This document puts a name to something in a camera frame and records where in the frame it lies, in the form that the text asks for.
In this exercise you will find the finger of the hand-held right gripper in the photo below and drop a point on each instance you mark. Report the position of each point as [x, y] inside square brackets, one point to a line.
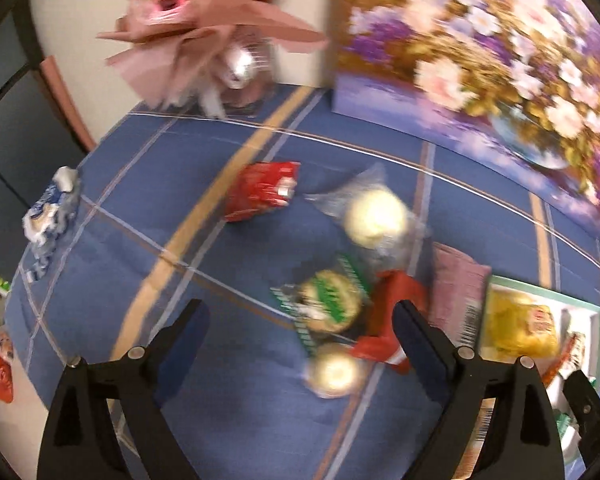
[590, 415]

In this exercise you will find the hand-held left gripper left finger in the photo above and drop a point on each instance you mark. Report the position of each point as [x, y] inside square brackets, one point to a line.
[187, 340]

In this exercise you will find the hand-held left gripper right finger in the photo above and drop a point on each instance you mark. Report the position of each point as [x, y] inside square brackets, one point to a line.
[415, 340]

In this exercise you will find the dark red snack packet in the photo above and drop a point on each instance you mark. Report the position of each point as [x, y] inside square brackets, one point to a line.
[395, 285]

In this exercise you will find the orange beige snack packet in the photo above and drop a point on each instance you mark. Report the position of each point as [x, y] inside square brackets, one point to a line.
[572, 355]

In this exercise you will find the pink snack packet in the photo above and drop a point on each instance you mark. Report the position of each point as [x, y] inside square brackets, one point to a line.
[455, 290]

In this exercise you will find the small round white pastry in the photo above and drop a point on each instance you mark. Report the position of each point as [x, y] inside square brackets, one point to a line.
[335, 370]

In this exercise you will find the green cookie packet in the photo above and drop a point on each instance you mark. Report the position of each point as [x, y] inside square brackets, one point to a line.
[327, 300]

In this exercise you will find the yellow snack packet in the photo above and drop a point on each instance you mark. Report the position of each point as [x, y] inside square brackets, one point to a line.
[515, 325]

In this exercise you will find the white tray green rim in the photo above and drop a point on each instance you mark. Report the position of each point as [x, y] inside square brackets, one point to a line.
[580, 305]

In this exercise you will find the round white pastry clear wrapper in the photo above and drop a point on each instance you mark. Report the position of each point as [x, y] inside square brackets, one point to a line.
[375, 217]

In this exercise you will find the blue plaid tablecloth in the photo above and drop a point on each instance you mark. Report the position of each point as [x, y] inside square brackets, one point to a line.
[145, 185]

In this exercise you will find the crumpled blue white wrapper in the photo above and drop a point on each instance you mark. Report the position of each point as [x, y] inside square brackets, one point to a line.
[47, 215]

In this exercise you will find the dark cabinet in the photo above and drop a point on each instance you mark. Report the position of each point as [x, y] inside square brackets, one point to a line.
[10, 135]

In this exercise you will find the flower painting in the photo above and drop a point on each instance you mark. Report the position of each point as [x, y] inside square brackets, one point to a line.
[480, 60]

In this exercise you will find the pink flower bouquet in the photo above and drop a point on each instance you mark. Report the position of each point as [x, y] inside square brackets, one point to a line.
[205, 25]

